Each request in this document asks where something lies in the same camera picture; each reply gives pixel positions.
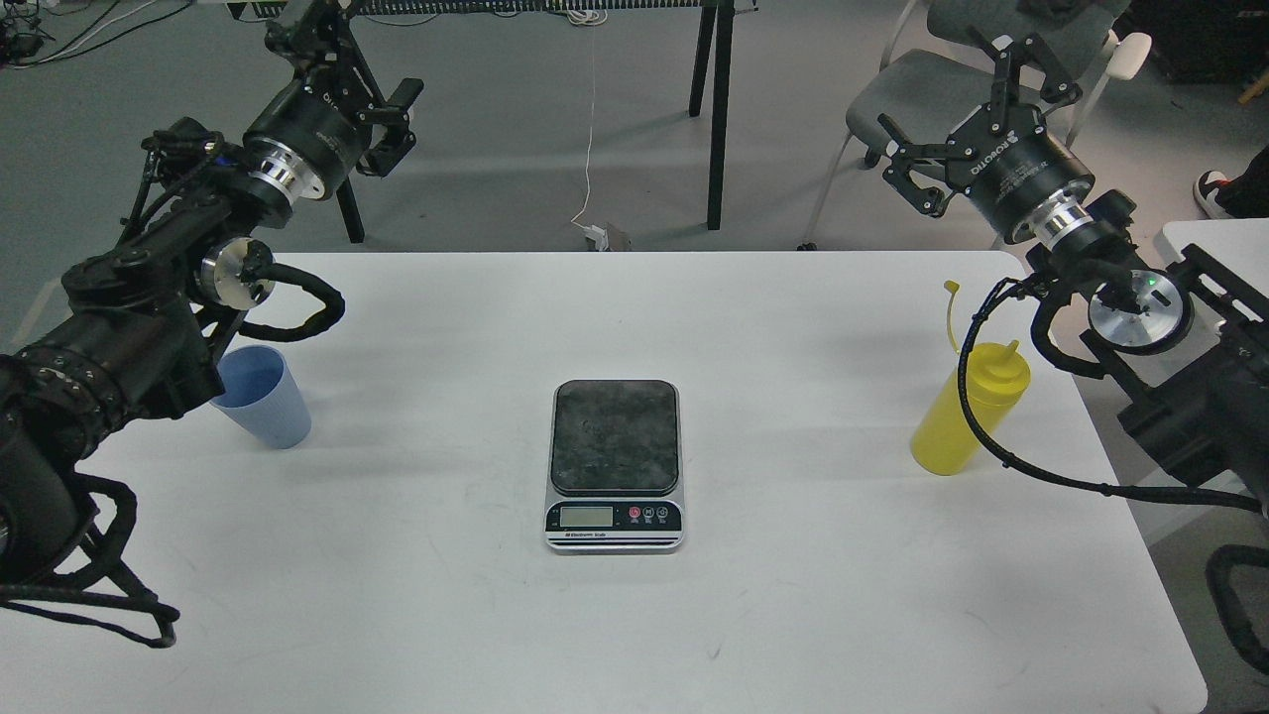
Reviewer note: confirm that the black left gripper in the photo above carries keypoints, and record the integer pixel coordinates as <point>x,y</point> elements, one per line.
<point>301,144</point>

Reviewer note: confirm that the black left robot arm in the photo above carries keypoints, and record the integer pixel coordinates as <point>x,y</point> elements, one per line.
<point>152,318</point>

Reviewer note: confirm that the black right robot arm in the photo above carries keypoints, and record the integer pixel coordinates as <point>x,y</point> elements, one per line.
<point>1186,343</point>

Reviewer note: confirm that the blue plastic cup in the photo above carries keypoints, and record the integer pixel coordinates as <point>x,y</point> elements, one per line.
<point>261,395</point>

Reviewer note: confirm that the person's shoe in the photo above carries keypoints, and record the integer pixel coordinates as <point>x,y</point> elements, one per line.
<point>1205,194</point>

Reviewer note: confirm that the digital kitchen scale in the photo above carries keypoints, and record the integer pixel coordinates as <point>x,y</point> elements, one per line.
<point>615,482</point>

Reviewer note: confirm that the white side table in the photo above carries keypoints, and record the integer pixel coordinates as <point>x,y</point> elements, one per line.
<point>1241,245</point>

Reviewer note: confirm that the white charger with cable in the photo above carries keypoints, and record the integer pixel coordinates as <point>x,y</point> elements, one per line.
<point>596,233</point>

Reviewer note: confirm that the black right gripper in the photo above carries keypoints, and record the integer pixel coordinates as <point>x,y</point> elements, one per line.
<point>1021,169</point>

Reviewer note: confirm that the grey office chair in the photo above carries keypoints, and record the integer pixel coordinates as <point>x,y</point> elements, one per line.
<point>927,92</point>

